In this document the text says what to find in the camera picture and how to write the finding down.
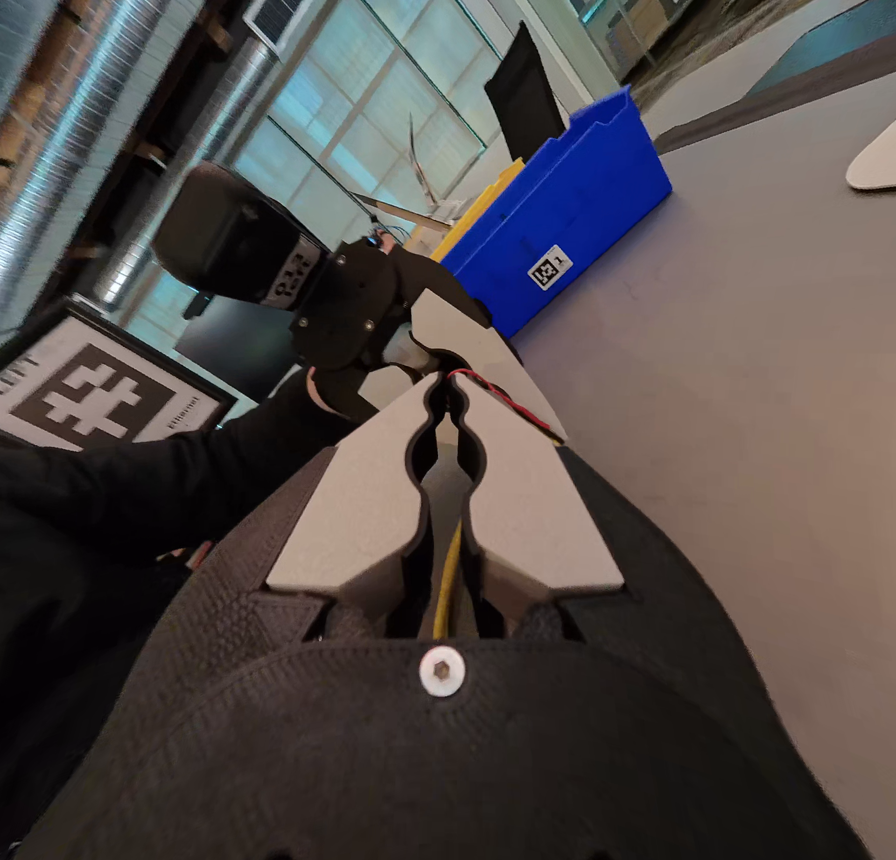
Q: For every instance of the tilted wooden board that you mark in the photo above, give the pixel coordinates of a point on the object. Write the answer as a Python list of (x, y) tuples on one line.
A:
[(406, 210)]

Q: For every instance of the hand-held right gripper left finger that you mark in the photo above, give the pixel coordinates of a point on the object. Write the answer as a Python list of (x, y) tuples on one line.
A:
[(350, 517)]

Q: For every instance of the black mesh chair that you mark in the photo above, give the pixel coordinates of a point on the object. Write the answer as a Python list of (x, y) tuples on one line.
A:
[(525, 96)]

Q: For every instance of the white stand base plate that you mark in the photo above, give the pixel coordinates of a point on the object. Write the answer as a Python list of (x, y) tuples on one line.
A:
[(875, 163)]

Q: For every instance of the person's left forearm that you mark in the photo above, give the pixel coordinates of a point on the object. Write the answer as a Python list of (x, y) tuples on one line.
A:
[(140, 482)]

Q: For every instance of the large yellow bin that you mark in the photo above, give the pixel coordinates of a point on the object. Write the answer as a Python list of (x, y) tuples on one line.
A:
[(476, 209)]

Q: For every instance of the silver duct with vents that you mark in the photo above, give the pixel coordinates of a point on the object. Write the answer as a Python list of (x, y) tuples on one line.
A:
[(203, 145)]

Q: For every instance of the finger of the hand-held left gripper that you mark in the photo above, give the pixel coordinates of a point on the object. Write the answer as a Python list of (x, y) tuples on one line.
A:
[(388, 387), (490, 356)]

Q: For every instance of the blue bin with tag sticker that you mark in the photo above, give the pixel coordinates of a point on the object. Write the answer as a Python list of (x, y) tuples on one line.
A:
[(560, 230)]

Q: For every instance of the wide silver duct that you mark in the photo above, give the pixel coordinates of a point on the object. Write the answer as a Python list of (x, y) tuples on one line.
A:
[(91, 103)]

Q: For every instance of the person's left hand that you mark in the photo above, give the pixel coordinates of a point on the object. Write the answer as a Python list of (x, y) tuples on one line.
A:
[(343, 394)]

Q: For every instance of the black wall monitor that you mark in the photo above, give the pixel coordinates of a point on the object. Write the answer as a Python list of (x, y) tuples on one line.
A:
[(238, 349)]

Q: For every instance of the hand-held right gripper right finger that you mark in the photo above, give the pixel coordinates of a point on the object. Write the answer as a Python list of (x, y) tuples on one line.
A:
[(546, 517)]

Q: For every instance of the curved paper sign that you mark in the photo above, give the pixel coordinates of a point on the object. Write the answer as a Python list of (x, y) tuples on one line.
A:
[(420, 160)]

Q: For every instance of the framed marker sign on easel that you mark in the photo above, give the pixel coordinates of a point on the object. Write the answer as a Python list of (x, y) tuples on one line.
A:
[(91, 391)]

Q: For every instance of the red and black twist tie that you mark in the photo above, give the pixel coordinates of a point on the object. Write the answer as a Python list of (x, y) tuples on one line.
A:
[(504, 398)]

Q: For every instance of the large duct vent grille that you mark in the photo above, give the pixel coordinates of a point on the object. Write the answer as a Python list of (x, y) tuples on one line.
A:
[(283, 2)]

